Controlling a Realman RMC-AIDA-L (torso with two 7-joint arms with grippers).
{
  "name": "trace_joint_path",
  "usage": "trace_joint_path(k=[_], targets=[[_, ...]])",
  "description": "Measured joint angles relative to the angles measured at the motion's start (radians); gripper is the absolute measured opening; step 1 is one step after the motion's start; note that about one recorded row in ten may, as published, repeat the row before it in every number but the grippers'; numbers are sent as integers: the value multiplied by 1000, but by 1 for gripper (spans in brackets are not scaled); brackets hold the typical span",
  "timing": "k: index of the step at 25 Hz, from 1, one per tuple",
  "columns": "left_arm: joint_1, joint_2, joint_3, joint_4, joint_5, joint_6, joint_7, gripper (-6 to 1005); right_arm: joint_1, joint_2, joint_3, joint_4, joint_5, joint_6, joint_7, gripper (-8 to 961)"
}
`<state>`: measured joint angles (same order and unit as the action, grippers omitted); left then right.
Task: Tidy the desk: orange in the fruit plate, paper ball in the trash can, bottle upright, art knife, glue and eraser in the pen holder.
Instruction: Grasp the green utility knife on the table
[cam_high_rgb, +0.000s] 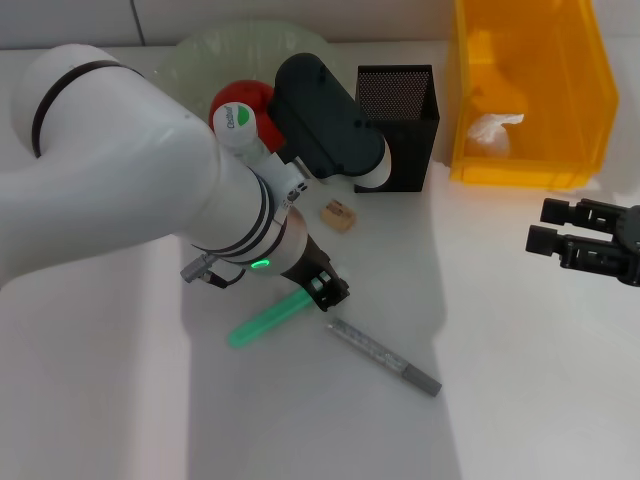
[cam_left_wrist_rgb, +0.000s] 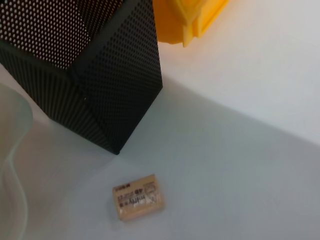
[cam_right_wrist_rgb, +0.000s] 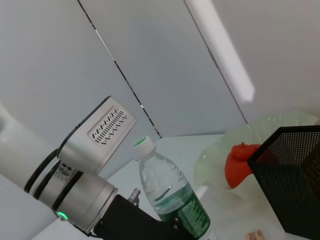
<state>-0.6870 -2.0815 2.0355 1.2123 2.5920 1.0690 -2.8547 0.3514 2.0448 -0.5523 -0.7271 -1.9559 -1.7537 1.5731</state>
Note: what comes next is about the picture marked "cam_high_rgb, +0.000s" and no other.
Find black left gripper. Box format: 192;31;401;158
279;233;351;314

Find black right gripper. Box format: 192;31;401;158
524;197;640;290

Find green pen with white clip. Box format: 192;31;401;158
227;272;346;351

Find white paper ball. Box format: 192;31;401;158
465;112;525;159

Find clear water bottle green label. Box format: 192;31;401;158
212;102;274;169

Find grey marker pen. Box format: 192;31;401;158
324;317;444;399

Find black mesh pen holder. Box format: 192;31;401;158
352;64;441;194

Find red round fruit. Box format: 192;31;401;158
208;79;287;154

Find pale green glass fruit plate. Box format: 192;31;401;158
153;19;352;166

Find small wooden pencil sharpener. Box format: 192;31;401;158
319;198;360;233

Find yellow plastic storage bin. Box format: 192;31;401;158
447;0;620;190

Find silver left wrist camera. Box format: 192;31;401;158
279;177;310;216

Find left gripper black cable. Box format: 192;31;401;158
180;253;247;291

